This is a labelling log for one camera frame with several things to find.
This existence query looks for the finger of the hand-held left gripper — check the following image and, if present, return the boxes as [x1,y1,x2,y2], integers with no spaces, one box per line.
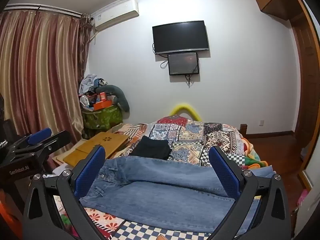
[37,130,72,158]
[10,127,53,155]

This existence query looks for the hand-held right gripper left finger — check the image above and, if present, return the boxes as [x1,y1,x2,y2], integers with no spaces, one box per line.
[22,145,107,240]

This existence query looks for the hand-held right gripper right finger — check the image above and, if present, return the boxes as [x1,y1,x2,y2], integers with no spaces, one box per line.
[209,145,292,240]

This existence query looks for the blue denim pants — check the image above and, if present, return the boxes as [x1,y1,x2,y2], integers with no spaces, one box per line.
[79,155,274,234]

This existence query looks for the black folded pants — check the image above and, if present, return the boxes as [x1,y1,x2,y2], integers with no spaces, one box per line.
[130,135,172,160]

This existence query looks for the pale wooden tray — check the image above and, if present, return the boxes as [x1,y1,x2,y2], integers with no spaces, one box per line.
[51,140,87,167]

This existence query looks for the bamboo lap desk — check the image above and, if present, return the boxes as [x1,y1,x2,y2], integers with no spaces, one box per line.
[62,132,130,167]

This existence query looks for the orange fleece blanket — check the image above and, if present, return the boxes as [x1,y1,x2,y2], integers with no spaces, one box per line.
[240,135,269,170]

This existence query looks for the patchwork quilt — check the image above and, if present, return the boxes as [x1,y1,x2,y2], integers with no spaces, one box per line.
[54,115,262,240]

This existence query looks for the green patterned cloth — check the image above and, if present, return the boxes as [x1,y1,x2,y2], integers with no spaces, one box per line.
[82,105,123,132]

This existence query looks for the orange box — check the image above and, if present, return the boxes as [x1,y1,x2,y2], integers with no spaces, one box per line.
[93,100,112,111]

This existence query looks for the striped pink curtain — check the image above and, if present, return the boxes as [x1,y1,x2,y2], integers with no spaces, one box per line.
[0,7,90,140]

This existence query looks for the yellow foam bed guard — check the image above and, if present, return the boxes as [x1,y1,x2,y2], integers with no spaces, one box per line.
[170,102,202,122]

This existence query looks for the pink item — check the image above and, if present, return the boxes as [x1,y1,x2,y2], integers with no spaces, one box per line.
[296,189,309,207]

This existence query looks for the wooden wardrobe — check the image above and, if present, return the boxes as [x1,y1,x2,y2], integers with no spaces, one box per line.
[290,5,320,155]

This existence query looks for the white air conditioner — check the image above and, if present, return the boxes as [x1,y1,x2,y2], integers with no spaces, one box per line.
[91,0,139,32]

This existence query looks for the small black wall monitor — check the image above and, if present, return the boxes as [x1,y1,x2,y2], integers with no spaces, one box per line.
[167,52,199,76]

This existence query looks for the white curtain rail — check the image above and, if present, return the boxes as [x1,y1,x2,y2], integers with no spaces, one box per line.
[5,3,83,18]

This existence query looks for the large black wall television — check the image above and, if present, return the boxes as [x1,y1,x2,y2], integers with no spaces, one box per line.
[152,20,210,55]

